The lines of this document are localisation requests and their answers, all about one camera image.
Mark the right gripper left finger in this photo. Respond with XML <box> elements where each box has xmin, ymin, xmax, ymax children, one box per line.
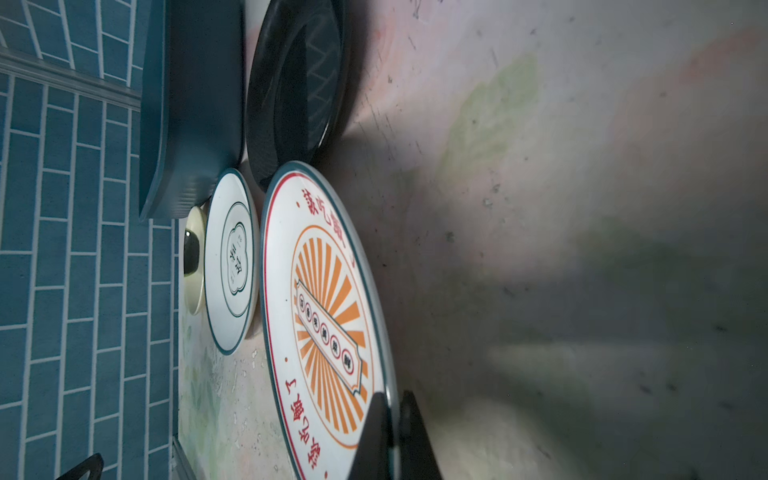
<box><xmin>347</xmin><ymin>392</ymin><xmax>392</xmax><ymax>480</ymax></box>

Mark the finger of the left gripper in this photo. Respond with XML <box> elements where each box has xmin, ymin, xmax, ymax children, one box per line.
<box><xmin>56</xmin><ymin>453</ymin><xmax>104</xmax><ymax>480</ymax></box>

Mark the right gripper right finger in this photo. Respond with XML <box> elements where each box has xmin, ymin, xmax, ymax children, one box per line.
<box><xmin>399</xmin><ymin>390</ymin><xmax>442</xmax><ymax>480</ymax></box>

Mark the white plate orange sunburst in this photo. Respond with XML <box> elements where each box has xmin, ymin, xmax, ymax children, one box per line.
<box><xmin>261</xmin><ymin>161</ymin><xmax>399</xmax><ymax>479</ymax></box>

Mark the white plate cloud emblem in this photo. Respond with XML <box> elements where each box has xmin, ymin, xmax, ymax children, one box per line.
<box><xmin>204</xmin><ymin>168</ymin><xmax>260</xmax><ymax>355</ymax></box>

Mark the teal plastic bin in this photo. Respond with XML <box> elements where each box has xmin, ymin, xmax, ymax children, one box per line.
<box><xmin>138</xmin><ymin>1</ymin><xmax>244</xmax><ymax>221</ymax></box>

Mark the cream plate black patch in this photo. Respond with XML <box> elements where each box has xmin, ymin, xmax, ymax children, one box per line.
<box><xmin>183</xmin><ymin>206</ymin><xmax>206</xmax><ymax>315</ymax></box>

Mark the black small plate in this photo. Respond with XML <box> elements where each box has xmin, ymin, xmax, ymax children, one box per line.
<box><xmin>245</xmin><ymin>0</ymin><xmax>350</xmax><ymax>191</ymax></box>

